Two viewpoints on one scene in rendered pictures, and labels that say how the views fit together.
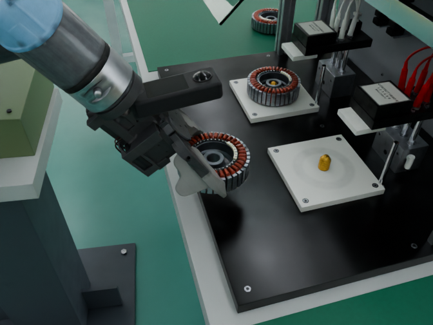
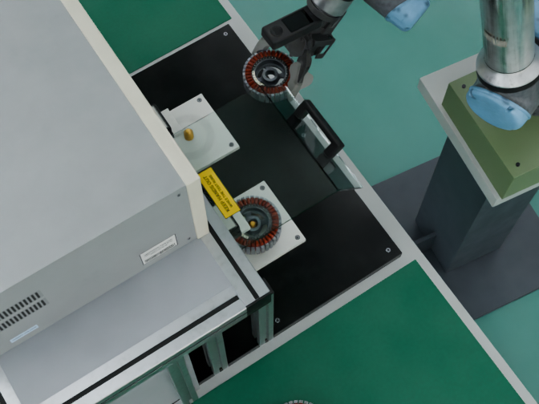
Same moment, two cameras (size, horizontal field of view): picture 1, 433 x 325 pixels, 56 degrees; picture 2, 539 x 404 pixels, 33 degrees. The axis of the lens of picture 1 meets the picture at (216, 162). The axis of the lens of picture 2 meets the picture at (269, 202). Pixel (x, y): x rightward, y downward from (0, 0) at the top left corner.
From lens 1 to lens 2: 184 cm
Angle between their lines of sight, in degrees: 70
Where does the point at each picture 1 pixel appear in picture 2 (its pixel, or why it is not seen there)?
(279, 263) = (209, 54)
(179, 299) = not seen: hidden behind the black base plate
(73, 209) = not seen: outside the picture
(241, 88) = (288, 227)
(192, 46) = (389, 337)
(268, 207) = (225, 93)
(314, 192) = (193, 109)
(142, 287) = not seen: hidden behind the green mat
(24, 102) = (460, 100)
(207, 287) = (251, 38)
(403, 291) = (129, 67)
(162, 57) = (414, 295)
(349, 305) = (163, 50)
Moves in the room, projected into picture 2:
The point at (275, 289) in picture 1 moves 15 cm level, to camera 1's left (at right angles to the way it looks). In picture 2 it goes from (208, 38) to (274, 20)
